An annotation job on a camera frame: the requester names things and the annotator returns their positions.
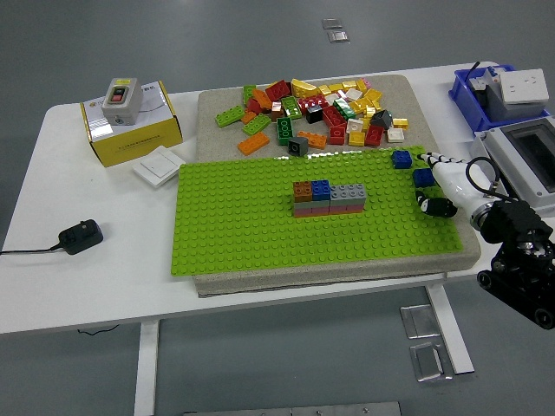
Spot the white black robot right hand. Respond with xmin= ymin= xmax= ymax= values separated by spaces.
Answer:
xmin=415 ymin=151 xmax=493 ymax=218

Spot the dark grey sloped brick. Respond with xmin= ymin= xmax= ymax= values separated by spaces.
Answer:
xmin=369 ymin=109 xmax=395 ymax=130

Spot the grey studded toy brick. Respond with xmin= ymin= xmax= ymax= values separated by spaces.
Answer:
xmin=330 ymin=183 xmax=367 ymax=205

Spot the red long toy brick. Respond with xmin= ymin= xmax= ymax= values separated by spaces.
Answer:
xmin=323 ymin=106 xmax=348 ymax=129

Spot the dark grey square brick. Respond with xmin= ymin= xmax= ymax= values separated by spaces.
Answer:
xmin=286 ymin=136 xmax=310 ymax=156

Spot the yellow curved toy brick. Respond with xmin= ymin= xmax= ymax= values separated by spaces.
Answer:
xmin=291 ymin=78 xmax=327 ymax=100

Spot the dark green toy brick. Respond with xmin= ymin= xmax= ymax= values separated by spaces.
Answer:
xmin=276 ymin=116 xmax=294 ymax=146

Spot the lime green toy brick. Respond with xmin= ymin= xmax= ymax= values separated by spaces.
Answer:
xmin=241 ymin=114 xmax=272 ymax=137
xmin=280 ymin=96 xmax=303 ymax=120

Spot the orange long toy brick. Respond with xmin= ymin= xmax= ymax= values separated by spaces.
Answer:
xmin=237 ymin=132 xmax=271 ymax=156

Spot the green studded baseplate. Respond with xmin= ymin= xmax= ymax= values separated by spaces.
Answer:
xmin=170 ymin=146 xmax=465 ymax=277

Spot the lime green long brick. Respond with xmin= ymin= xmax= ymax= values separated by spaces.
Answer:
xmin=215 ymin=105 xmax=246 ymax=128

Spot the grey electrical module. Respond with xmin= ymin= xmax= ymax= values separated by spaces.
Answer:
xmin=475 ymin=84 xmax=507 ymax=123

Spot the blue plastic bin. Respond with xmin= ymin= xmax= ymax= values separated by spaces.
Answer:
xmin=448 ymin=64 xmax=551 ymax=133

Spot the white breaker module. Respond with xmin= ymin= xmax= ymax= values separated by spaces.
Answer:
xmin=468 ymin=68 xmax=500 ymax=91

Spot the white socket outlet plate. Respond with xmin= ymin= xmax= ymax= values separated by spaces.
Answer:
xmin=498 ymin=68 xmax=550 ymax=105

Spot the metal floor outlet cover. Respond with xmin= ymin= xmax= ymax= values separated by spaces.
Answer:
xmin=408 ymin=341 xmax=447 ymax=383
xmin=399 ymin=304 xmax=441 ymax=341

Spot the white table foot bar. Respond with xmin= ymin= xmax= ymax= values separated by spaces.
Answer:
xmin=424 ymin=283 xmax=476 ymax=376

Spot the grey-brown mat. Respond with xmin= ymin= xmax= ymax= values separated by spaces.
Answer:
xmin=193 ymin=74 xmax=483 ymax=299

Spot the yellow white cardboard box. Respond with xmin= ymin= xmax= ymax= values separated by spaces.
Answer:
xmin=80 ymin=81 xmax=184 ymax=168

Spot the white table leg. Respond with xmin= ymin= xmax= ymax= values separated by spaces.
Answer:
xmin=134 ymin=320 xmax=160 ymax=416

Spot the black power adapter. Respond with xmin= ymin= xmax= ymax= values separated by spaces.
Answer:
xmin=57 ymin=218 xmax=104 ymax=256

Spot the grey plastic enclosure box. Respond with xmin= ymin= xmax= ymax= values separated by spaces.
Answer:
xmin=472 ymin=115 xmax=555 ymax=220

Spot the white wall switch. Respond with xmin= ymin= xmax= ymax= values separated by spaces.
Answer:
xmin=132 ymin=146 xmax=186 ymax=188

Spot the grey push-button switch box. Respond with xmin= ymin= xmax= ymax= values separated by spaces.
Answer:
xmin=101 ymin=77 xmax=143 ymax=127

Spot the thin black cable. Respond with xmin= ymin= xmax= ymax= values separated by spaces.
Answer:
xmin=76 ymin=324 xmax=120 ymax=336

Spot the black adapter cord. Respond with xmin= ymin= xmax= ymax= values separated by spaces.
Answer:
xmin=0 ymin=244 xmax=64 ymax=257

